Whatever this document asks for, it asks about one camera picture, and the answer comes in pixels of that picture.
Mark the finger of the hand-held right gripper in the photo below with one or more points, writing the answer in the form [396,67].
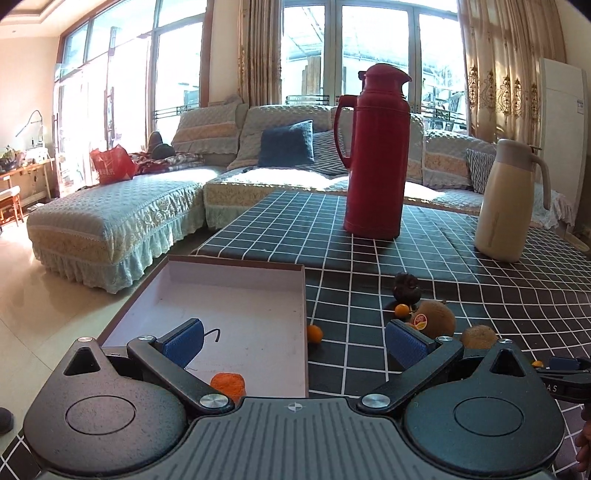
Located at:
[567,363]
[572,386]

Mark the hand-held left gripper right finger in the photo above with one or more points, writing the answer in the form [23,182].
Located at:
[406,345]

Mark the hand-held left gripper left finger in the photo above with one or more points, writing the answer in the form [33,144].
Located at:
[184,342]

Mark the large brown kiwi with sticker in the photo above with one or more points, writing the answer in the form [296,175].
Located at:
[438,318]

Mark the white cardboard box brown rim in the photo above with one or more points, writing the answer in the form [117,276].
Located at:
[240,318]

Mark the small brown kiwi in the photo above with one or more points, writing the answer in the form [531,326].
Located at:
[480,337]

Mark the person's right hand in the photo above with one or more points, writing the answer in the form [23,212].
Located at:
[585,443]

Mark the dark brown wrinkled fruit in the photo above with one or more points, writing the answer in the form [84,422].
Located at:
[406,287]

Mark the orange textured fruit piece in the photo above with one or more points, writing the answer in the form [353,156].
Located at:
[228,385]

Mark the dark checked tablecloth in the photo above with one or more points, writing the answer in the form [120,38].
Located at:
[461,277]

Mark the sofa with quilted cover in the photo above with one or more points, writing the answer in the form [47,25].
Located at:
[115,212]

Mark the cream thermos jug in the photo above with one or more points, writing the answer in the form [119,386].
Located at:
[503,207]

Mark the plaid blanket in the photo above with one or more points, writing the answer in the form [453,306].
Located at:
[171,162]

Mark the red thermos flask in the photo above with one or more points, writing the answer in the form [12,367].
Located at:
[376,161]

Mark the zigzag patterned pillow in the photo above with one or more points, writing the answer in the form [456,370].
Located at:
[325,154]
[480,170]

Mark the red plastic bag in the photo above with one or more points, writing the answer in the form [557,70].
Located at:
[111,166]

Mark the dark shoe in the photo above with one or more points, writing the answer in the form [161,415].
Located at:
[4,420]

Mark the dark hat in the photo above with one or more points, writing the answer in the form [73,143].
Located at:
[159,146]

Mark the blue pillow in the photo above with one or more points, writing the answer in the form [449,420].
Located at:
[286,145]

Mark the wooden stool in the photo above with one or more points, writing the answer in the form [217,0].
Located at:
[9,203]

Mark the white standing air conditioner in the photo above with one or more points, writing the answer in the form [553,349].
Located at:
[565,138]

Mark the wooden desk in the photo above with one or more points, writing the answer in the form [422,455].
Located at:
[27,173]

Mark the potted plant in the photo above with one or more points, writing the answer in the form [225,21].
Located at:
[9,157]

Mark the desk lamp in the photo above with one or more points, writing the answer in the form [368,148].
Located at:
[32,121]

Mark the beige embroidered curtain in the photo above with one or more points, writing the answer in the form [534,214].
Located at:
[258,50]
[503,69]

